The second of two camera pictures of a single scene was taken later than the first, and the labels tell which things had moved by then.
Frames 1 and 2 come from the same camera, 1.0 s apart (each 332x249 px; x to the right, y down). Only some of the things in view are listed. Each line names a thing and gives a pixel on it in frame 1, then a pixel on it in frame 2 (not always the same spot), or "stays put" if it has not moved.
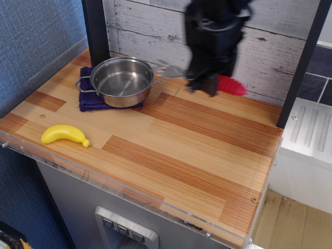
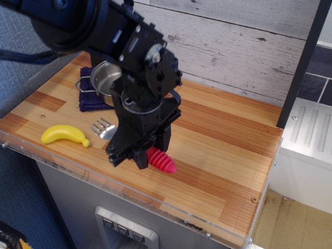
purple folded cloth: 89,99 stays put
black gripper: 212,38 -> 144,121
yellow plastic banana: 61,132 stays put
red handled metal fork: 224,84 -> 157,159
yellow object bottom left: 25,245 stays put
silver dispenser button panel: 118,232 stays put
